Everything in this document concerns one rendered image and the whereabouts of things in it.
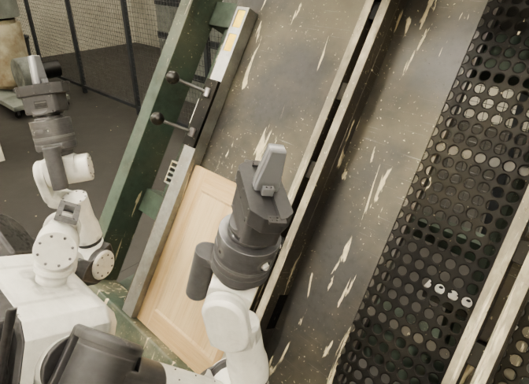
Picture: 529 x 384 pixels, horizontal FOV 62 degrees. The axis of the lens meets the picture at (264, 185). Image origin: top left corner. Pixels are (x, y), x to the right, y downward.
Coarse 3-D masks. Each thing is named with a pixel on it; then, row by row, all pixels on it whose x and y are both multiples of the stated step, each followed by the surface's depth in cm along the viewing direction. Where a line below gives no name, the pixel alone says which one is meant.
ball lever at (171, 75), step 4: (168, 72) 119; (172, 72) 119; (176, 72) 119; (168, 76) 118; (172, 76) 118; (176, 76) 119; (168, 80) 119; (172, 80) 119; (176, 80) 119; (180, 80) 121; (172, 84) 120; (184, 84) 122; (188, 84) 121; (192, 84) 122; (196, 88) 122; (200, 88) 123; (208, 88) 123; (204, 92) 123; (208, 92) 123; (204, 96) 125; (208, 96) 123
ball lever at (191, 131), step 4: (156, 112) 120; (152, 116) 119; (156, 116) 119; (160, 116) 119; (164, 116) 121; (152, 120) 120; (156, 120) 119; (160, 120) 120; (164, 120) 121; (156, 124) 120; (160, 124) 121; (168, 124) 122; (172, 124) 122; (176, 124) 123; (180, 128) 123; (184, 128) 124; (192, 128) 124; (188, 132) 124; (192, 132) 124; (192, 136) 124
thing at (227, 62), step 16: (256, 16) 125; (240, 32) 122; (240, 48) 124; (224, 64) 124; (224, 80) 124; (224, 96) 126; (208, 128) 125; (192, 160) 125; (176, 176) 127; (176, 192) 126; (176, 208) 127; (160, 224) 128; (160, 240) 126; (144, 256) 129; (160, 256) 128; (144, 272) 128; (144, 288) 128; (128, 304) 130
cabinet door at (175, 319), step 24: (192, 192) 125; (216, 192) 120; (192, 216) 124; (216, 216) 118; (168, 240) 127; (192, 240) 122; (168, 264) 126; (168, 288) 124; (144, 312) 128; (168, 312) 123; (192, 312) 117; (168, 336) 121; (192, 336) 116; (192, 360) 114; (216, 360) 109
